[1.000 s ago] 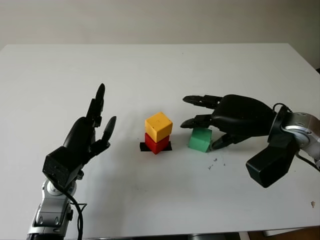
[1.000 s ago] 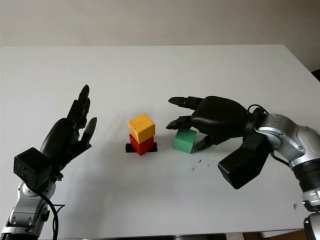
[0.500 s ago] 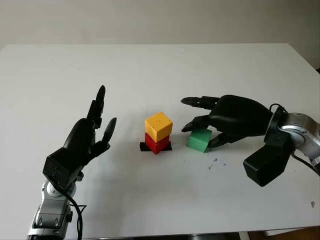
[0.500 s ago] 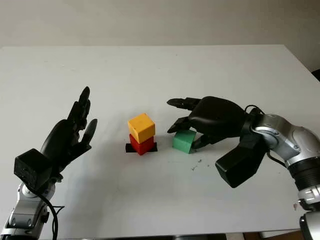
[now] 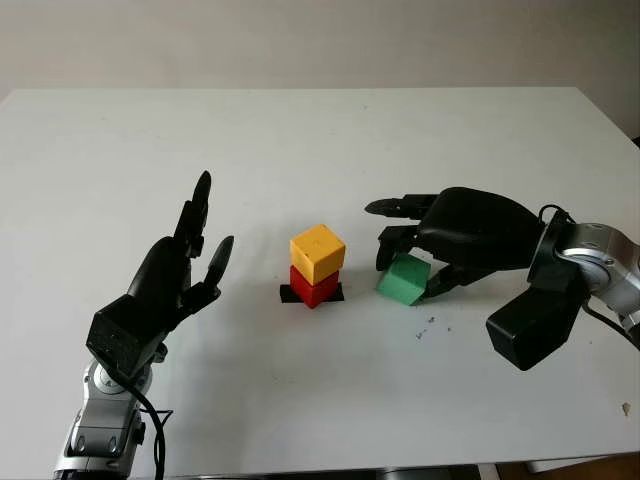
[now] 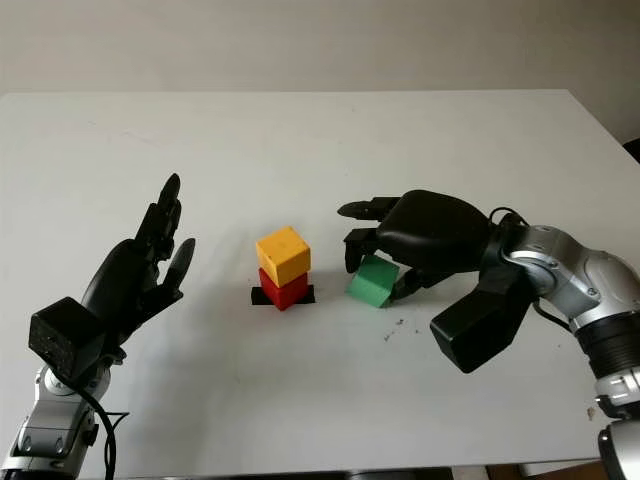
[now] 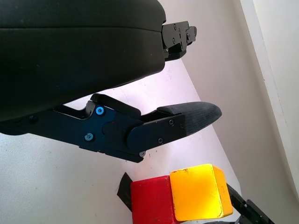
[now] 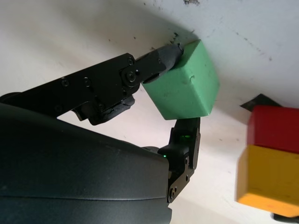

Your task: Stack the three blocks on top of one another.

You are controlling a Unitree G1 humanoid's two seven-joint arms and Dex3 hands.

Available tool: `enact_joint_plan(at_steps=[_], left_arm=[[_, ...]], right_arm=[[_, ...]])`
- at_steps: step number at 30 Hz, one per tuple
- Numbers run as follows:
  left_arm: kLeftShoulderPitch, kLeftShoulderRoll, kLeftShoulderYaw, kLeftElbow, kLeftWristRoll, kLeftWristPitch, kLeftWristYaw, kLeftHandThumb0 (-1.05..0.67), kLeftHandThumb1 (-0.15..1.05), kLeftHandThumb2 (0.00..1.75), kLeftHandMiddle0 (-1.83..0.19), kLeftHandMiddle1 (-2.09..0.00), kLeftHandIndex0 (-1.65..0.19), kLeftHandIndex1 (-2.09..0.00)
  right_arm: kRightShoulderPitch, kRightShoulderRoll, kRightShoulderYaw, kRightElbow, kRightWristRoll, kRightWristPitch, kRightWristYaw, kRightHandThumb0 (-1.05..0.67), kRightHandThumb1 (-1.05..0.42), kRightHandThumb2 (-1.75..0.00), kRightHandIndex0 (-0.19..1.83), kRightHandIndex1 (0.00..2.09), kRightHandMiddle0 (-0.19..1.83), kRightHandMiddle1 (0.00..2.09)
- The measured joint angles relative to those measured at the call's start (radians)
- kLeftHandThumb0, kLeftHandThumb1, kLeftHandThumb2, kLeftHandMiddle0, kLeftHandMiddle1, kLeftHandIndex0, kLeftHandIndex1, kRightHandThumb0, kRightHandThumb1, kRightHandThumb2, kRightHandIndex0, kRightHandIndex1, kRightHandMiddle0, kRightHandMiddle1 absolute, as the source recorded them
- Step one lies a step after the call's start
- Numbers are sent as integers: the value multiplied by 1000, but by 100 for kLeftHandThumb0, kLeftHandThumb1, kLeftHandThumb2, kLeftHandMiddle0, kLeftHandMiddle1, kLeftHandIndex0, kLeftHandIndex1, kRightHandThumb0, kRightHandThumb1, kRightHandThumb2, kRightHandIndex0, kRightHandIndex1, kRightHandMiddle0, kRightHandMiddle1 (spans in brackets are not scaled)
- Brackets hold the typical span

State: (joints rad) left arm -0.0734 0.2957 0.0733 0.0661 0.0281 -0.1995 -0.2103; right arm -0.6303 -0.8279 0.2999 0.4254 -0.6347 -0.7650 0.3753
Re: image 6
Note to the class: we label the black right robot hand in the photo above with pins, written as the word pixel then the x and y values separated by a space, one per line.
pixel 435 235

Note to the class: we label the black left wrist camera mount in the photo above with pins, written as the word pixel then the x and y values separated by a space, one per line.
pixel 62 330

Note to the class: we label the black tape strip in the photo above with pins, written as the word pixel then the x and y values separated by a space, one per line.
pixel 257 297

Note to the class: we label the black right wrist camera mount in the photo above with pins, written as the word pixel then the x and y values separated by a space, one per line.
pixel 480 330

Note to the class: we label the red wooden block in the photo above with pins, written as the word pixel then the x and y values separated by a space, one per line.
pixel 290 295

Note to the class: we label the yellow wooden block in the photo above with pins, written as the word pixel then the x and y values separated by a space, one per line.
pixel 282 252

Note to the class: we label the green wooden block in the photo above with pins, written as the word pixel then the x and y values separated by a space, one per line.
pixel 372 282

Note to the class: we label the dark object beside table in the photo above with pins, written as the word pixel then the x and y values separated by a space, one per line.
pixel 632 150

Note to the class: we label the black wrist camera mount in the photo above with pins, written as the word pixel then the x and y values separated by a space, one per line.
pixel 62 330
pixel 480 330

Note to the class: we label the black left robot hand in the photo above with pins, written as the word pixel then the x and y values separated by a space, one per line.
pixel 120 285

